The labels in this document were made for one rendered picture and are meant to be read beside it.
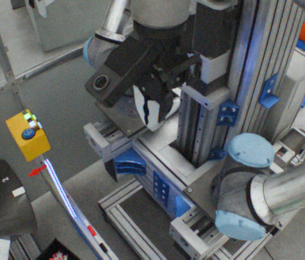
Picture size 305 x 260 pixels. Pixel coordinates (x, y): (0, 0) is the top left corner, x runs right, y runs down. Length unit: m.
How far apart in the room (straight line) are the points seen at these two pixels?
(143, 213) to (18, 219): 1.09
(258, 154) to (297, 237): 1.48
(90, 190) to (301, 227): 1.51
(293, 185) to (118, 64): 0.39
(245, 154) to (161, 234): 1.10
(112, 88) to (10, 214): 0.52
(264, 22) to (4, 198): 0.78
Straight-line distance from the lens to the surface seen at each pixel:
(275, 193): 0.61
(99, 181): 2.16
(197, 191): 0.90
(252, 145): 0.74
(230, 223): 0.64
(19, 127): 1.10
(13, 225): 0.80
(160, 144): 1.11
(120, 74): 0.38
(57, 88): 1.61
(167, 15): 0.36
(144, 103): 0.48
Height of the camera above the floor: 1.81
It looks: 49 degrees down
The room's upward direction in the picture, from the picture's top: straight up
